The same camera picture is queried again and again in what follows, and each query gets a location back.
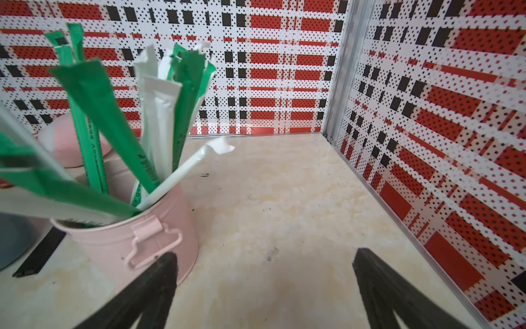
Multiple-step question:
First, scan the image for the grey blue ceramic cup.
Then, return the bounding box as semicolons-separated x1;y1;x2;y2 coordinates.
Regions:
1;213;37;270

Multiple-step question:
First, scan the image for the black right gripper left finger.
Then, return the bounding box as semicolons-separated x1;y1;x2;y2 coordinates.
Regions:
77;252;178;328

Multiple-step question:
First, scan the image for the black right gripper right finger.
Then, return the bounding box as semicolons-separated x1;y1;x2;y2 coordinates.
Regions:
353;248;466;328

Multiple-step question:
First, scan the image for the green wrapped straw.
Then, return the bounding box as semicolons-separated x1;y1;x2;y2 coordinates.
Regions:
49;60;160;193

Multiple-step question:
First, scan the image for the pink plush toy red dress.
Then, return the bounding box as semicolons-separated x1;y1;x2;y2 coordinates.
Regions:
36;112;114;169

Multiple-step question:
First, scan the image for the pink metal straw bucket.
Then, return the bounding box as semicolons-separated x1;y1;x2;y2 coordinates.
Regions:
51;185;199;291

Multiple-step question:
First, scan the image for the wide white wrapped straw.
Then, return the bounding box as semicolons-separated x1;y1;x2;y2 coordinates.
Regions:
138;77;182;181

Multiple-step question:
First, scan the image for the black wrist watch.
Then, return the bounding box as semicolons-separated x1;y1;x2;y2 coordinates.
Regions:
12;227;66;278

